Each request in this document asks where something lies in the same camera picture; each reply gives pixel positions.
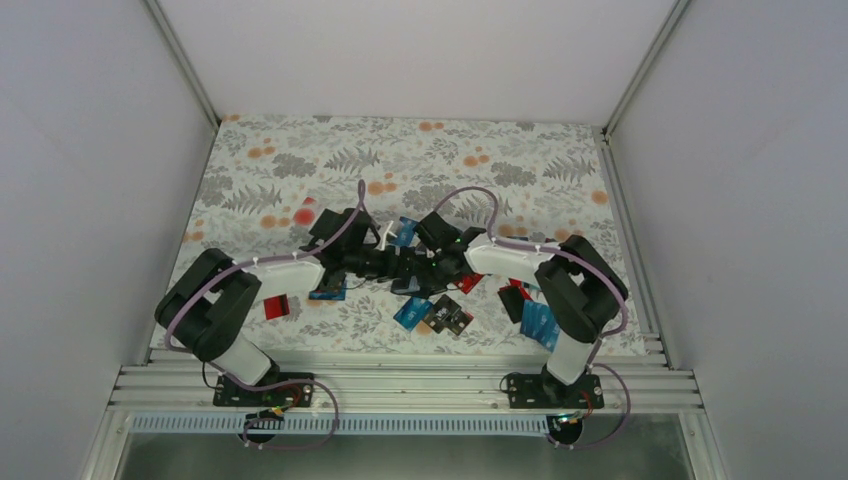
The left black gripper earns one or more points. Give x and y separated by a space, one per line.
387 270

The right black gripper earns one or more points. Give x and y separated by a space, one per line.
452 279

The black card holder wallet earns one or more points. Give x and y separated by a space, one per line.
414 278

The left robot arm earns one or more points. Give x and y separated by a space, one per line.
204 312

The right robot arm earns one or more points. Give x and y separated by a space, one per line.
579 287

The blue card near centre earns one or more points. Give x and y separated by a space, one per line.
405 233

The blue card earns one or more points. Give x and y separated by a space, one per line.
412 312
405 233

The black VIP card stack left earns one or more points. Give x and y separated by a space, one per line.
333 291

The black card pair front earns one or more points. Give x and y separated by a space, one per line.
447 314

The blue card lower centre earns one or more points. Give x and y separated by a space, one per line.
412 312

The translucent red dot card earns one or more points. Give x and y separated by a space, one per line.
307 212

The black card right side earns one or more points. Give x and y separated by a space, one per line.
513 301

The red card left side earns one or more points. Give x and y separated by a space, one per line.
276 307

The blue card fan right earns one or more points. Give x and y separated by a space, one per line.
539 323

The floral patterned table mat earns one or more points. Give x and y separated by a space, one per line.
547 179

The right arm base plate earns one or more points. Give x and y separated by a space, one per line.
535 391

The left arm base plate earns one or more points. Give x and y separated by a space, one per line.
228 394

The aluminium rail frame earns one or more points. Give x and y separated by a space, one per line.
357 393

